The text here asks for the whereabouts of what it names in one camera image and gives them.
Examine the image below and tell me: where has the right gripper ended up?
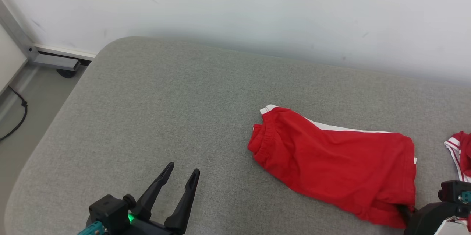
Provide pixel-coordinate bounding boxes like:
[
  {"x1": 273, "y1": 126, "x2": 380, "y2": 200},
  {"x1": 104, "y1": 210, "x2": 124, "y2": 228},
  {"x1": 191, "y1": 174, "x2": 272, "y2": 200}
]
[{"x1": 397, "y1": 201, "x2": 471, "y2": 235}]

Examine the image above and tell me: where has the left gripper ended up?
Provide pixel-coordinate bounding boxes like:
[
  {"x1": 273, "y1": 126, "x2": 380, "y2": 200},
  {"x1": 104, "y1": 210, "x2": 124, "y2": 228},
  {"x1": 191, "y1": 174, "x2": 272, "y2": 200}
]
[{"x1": 125, "y1": 162, "x2": 201, "y2": 235}]

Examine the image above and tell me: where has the red jersey number 23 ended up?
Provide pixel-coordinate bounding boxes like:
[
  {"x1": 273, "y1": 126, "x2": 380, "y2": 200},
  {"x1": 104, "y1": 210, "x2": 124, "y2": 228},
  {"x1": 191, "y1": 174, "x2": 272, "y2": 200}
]
[{"x1": 444, "y1": 131, "x2": 471, "y2": 184}]

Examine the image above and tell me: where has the red shorts white side stripe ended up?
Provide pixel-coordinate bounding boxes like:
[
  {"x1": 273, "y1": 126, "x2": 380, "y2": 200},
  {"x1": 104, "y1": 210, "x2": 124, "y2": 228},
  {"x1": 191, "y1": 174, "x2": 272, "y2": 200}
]
[{"x1": 247, "y1": 104, "x2": 418, "y2": 229}]

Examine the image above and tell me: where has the black caster wheel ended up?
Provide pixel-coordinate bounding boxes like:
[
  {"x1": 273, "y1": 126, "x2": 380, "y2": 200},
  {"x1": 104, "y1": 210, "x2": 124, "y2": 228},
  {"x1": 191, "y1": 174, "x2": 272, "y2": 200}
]
[{"x1": 56, "y1": 68, "x2": 77, "y2": 79}]

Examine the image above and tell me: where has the black floor cable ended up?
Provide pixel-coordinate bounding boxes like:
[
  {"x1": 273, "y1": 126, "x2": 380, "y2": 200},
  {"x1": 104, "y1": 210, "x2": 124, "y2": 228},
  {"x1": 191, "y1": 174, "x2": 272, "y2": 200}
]
[{"x1": 0, "y1": 85, "x2": 28, "y2": 142}]

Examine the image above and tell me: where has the grey metal frame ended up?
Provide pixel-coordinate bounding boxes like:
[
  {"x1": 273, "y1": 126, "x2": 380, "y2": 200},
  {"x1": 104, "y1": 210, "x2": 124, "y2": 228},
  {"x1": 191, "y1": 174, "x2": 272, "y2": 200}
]
[{"x1": 0, "y1": 0, "x2": 82, "y2": 72}]

